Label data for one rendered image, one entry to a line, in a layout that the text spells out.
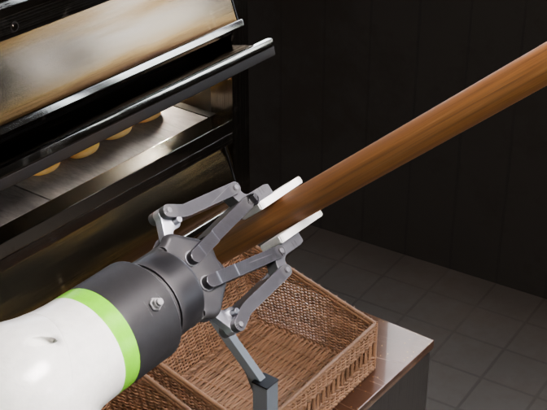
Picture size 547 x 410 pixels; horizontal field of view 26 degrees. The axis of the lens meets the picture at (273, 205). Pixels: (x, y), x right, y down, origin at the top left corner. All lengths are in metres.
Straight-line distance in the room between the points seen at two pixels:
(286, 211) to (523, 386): 3.12
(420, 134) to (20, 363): 0.38
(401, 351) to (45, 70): 1.30
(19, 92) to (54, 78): 0.10
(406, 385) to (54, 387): 2.49
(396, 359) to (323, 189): 2.21
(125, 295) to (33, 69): 1.68
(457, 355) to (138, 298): 3.40
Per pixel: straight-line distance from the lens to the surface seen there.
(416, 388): 3.39
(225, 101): 3.18
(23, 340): 0.89
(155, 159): 2.98
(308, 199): 1.10
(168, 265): 1.00
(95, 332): 0.92
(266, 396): 2.56
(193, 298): 1.00
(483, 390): 4.16
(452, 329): 4.44
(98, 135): 2.57
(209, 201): 1.08
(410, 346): 3.33
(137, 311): 0.95
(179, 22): 2.91
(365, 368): 3.18
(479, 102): 0.97
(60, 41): 2.66
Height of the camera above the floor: 2.51
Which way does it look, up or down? 29 degrees down
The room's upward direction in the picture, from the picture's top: straight up
